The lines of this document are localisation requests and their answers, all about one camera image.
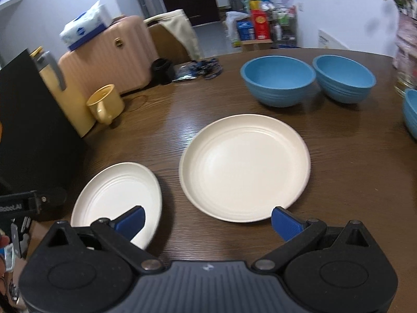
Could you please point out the blue bowl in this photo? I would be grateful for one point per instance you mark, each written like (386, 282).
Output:
(345, 75)
(411, 114)
(277, 78)

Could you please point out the pink suitcase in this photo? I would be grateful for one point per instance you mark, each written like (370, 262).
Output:
(107, 62)

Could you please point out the clear plastic packet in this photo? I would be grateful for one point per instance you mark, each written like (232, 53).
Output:
(183, 73)

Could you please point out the wooden chair with beige coat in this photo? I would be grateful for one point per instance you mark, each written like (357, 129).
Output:
(185, 29)

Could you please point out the black box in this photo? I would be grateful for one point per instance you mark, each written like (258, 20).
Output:
(32, 120)

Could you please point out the white blue tissue pack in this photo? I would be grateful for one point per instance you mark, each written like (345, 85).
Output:
(84, 26)

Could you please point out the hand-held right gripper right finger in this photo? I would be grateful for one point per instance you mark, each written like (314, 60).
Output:
(286, 223)

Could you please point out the small white plate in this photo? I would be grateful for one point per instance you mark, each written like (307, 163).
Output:
(110, 192)

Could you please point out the yellow mug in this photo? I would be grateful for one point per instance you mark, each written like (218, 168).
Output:
(104, 104)

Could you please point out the red box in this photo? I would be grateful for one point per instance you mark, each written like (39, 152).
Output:
(260, 24)

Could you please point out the brown wooden chair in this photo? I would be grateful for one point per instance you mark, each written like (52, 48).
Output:
(166, 45)

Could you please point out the white board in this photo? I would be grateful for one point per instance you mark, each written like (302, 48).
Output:
(330, 40)

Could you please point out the person's left hand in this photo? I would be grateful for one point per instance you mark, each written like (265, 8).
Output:
(3, 240)

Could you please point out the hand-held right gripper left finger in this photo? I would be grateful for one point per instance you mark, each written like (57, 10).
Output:
(130, 221)

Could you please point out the black cylinder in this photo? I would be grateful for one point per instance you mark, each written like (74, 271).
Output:
(162, 71)

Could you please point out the large white plate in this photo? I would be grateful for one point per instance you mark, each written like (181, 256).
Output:
(244, 166)

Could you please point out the white bottle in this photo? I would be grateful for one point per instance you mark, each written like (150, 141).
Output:
(278, 32)

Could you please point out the clear drinking glass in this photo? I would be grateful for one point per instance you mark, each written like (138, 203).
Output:
(404, 81)

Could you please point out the small yellow packet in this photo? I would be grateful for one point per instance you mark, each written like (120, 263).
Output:
(236, 42)

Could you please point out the blue box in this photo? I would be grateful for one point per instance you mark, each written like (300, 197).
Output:
(244, 30)

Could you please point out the pink textured vase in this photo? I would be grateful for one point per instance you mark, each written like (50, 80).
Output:
(407, 39)

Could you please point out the dark brown door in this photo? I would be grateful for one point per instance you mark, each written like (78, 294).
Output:
(182, 0)

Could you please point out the white plastic bag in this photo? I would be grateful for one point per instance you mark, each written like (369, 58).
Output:
(235, 21)

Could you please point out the cardboard box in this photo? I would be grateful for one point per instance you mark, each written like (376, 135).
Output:
(257, 45)

